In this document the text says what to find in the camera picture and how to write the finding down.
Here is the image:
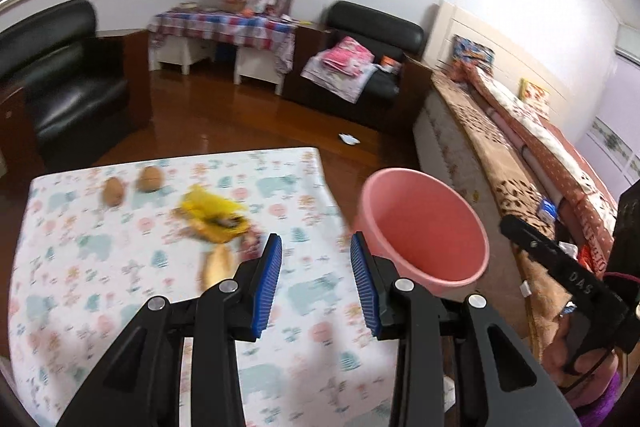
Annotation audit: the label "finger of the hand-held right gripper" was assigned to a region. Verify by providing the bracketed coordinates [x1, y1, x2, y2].
[500, 214, 632, 374]

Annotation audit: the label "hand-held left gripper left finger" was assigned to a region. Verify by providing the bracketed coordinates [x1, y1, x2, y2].
[57, 233, 283, 427]

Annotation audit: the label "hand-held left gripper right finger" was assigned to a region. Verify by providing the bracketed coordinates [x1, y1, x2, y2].
[350, 232, 581, 427]

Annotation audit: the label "pink plastic bucket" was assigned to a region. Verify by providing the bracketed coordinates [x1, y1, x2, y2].
[352, 168, 490, 295]

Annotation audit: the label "yellow plastic bag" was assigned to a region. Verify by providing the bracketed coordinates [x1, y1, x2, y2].
[180, 187, 251, 242]

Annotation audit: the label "person's right forearm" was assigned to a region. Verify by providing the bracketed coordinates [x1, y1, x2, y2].
[570, 369, 628, 427]

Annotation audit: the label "person's right hand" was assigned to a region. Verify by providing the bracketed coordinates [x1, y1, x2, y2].
[544, 311, 622, 391]

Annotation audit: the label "red-brown floral quilt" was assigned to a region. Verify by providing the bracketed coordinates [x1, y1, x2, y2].
[465, 64, 621, 280]

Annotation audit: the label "brown patterned blanket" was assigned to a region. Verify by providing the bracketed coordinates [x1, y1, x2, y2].
[414, 72, 576, 358]

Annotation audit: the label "brown walnut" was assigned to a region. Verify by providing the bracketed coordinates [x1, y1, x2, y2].
[103, 177, 126, 206]
[138, 166, 165, 192]

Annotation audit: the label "floral bear tablecloth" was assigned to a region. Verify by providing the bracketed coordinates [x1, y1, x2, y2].
[7, 148, 401, 427]

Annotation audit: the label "yellow printed cushion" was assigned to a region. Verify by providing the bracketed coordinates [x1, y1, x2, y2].
[519, 78, 550, 106]

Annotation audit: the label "white folded sheet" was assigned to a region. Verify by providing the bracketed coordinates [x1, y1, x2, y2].
[301, 54, 383, 104]

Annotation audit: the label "white desk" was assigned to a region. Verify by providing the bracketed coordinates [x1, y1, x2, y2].
[149, 39, 286, 96]

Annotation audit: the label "pink folded clothes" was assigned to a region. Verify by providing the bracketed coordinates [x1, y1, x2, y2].
[322, 36, 375, 75]

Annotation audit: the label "colourful cartoon pillow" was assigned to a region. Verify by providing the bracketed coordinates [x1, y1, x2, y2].
[452, 34, 496, 68]

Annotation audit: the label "white bed headboard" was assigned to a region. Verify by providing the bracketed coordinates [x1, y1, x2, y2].
[422, 0, 573, 108]

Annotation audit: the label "black leather armchair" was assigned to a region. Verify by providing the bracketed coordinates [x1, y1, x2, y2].
[282, 0, 433, 130]
[0, 1, 151, 170]

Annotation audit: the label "checked tablecloth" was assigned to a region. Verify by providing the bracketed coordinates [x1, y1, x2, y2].
[147, 8, 297, 72]

